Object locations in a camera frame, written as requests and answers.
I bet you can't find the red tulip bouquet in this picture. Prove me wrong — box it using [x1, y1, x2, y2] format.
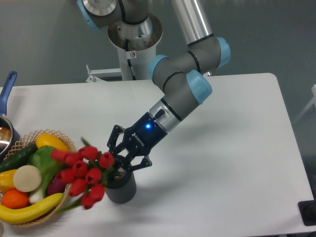
[50, 137, 123, 214]

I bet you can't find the purple sweet potato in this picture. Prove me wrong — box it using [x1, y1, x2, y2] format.
[46, 177, 66, 196]

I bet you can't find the black device at edge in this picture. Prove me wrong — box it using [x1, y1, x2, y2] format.
[298, 200, 316, 226]

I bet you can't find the woven wicker basket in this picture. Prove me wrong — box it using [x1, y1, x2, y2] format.
[4, 129, 75, 227]

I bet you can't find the green bok choy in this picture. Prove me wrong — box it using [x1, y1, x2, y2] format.
[28, 146, 65, 204]

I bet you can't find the yellow banana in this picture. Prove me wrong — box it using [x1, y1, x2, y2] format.
[0, 193, 63, 224]

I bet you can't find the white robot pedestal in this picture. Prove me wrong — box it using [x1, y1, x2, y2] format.
[85, 12, 176, 83]

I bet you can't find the dark grey ribbed vase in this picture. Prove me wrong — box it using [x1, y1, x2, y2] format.
[106, 171, 137, 204]

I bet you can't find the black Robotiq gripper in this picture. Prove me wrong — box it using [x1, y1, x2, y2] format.
[107, 112, 167, 172]

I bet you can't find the beige round disc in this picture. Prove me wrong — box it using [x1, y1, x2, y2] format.
[13, 165, 42, 193]

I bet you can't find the blue handled saucepan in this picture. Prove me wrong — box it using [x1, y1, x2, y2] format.
[0, 71, 20, 162]

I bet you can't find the green cucumber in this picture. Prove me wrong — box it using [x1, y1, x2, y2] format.
[0, 143, 38, 172]

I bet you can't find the orange fruit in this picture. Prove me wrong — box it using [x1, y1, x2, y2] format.
[1, 189, 29, 209]

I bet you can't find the yellow bell pepper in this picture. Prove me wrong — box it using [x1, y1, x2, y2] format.
[0, 169, 17, 194]

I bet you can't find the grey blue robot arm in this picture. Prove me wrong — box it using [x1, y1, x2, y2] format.
[78, 0, 231, 172]

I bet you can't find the white frame at right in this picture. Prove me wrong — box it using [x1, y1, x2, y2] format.
[294, 84, 316, 123]

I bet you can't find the yellow squash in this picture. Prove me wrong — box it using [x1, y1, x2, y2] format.
[36, 133, 69, 152]

